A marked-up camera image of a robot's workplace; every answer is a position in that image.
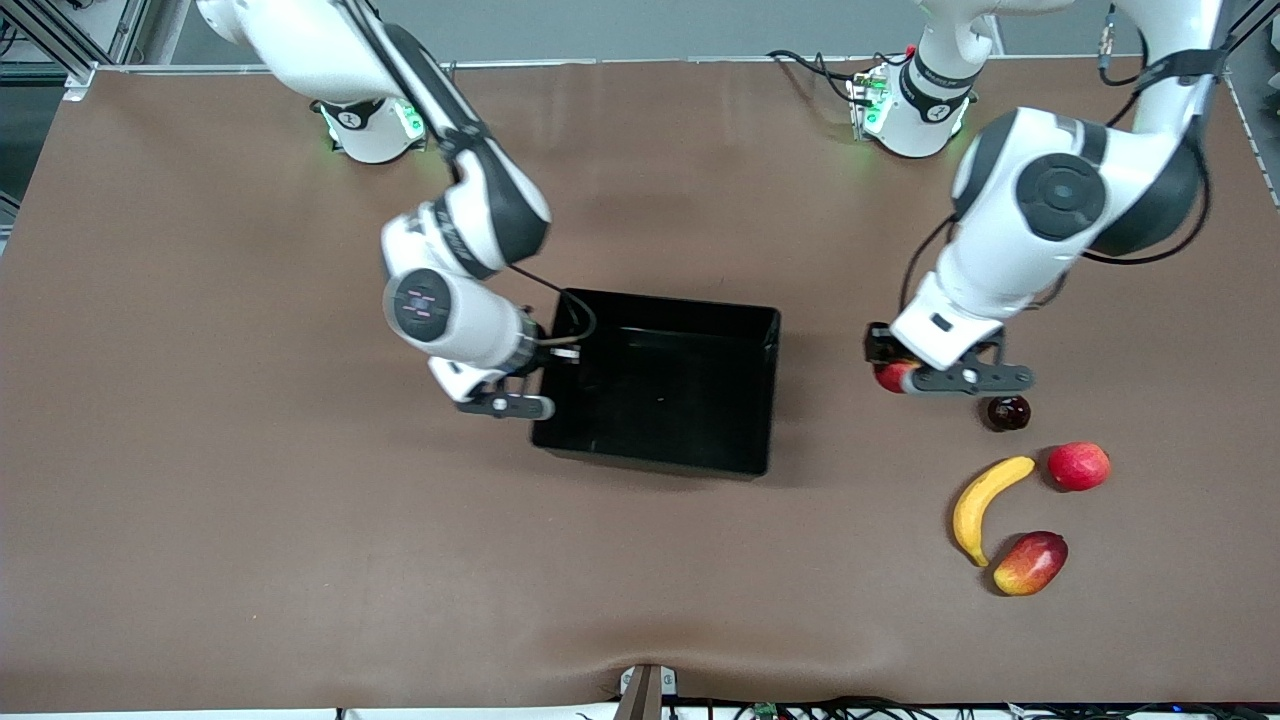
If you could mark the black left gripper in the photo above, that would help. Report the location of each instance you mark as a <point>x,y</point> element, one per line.
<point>879,346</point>

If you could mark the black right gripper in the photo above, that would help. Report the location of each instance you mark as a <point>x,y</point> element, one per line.
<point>549,345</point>

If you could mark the small red yellow-speckled apple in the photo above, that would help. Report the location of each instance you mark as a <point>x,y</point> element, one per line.
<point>890,380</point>

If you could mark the black rectangular plastic box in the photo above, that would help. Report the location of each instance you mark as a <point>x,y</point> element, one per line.
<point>670,390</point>

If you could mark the yellow banana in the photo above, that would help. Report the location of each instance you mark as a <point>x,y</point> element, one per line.
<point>975,505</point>

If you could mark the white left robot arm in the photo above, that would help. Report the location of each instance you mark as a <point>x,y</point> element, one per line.
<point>1000,270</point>

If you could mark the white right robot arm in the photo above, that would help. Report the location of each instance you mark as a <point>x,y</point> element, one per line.
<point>480,210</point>

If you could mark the large plain red apple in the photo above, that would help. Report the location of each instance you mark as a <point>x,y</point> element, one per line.
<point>1079,466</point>

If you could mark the dark purple plum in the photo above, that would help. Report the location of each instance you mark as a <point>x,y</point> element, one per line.
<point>1008,414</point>

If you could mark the table cover sheet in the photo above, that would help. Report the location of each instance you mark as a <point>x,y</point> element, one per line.
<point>640,600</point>

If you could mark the red yellow mango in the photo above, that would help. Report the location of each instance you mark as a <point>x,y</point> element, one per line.
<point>1031,563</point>

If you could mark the grey metal clamp bracket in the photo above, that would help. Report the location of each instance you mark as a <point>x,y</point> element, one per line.
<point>668,682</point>

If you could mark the grey camera mount pole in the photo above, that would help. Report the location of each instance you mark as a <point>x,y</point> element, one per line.
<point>640,700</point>

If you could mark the aluminium frame profile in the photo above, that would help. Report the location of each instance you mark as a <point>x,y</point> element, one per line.
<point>70,45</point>

